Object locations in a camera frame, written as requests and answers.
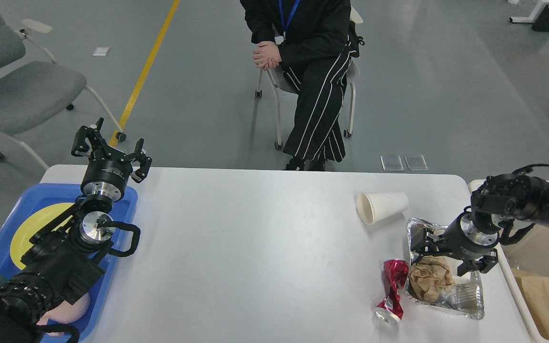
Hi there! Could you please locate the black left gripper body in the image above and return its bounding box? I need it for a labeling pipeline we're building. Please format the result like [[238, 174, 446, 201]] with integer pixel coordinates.
[[81, 159, 133, 202]]

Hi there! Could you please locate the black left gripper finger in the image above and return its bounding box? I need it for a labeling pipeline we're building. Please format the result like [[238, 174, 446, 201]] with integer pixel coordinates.
[[121, 138, 153, 184], [71, 118, 113, 162]]

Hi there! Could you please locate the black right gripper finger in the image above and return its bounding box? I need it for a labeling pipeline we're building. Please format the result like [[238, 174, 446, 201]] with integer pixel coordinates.
[[410, 228, 449, 263], [456, 250, 498, 277]]

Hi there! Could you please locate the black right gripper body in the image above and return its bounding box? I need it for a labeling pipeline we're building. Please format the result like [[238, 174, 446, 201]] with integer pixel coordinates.
[[439, 212, 499, 260]]

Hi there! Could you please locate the brown paper ball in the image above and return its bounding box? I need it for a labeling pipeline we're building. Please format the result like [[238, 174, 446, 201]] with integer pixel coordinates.
[[409, 256, 456, 303]]

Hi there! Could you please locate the crushed red can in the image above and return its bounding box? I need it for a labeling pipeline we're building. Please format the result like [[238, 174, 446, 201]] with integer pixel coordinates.
[[375, 259, 409, 324]]

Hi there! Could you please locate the foil wrapper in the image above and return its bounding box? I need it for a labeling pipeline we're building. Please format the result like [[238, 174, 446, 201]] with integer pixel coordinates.
[[404, 218, 485, 321]]

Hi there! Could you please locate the brown paper bag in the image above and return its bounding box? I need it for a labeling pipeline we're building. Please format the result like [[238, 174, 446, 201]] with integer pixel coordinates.
[[512, 269, 549, 340]]

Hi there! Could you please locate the yellow plastic plate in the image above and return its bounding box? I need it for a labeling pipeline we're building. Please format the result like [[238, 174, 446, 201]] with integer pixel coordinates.
[[10, 202, 72, 270]]

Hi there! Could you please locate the pink plastic mug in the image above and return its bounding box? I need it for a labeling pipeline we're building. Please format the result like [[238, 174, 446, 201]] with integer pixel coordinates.
[[37, 293, 90, 325]]

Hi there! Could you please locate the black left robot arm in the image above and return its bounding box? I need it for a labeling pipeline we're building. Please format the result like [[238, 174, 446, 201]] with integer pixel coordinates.
[[0, 119, 152, 343]]

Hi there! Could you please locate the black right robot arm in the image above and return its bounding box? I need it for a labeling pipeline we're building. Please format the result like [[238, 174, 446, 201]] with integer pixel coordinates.
[[410, 165, 549, 276]]

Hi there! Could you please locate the beige plastic bin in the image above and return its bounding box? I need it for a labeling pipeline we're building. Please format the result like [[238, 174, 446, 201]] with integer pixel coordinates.
[[468, 179, 549, 343]]

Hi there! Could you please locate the white paper cup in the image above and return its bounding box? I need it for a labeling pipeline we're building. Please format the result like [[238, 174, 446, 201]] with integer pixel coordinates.
[[356, 192, 409, 224]]

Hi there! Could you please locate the grey office chair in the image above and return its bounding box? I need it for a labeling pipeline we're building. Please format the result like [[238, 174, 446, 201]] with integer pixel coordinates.
[[0, 15, 112, 169]]

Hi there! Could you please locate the blue plastic tray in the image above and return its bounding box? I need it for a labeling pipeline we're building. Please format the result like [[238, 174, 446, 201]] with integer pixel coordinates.
[[0, 183, 138, 343]]

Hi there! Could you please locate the white chair under person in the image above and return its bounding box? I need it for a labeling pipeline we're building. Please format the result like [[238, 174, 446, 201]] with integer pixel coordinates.
[[254, 7, 364, 150]]

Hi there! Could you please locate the person in black tracksuit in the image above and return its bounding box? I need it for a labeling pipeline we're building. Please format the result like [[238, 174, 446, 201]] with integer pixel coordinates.
[[241, 0, 359, 171]]

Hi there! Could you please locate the white desk base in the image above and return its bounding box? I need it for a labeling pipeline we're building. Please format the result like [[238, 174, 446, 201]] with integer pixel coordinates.
[[509, 0, 549, 32]]

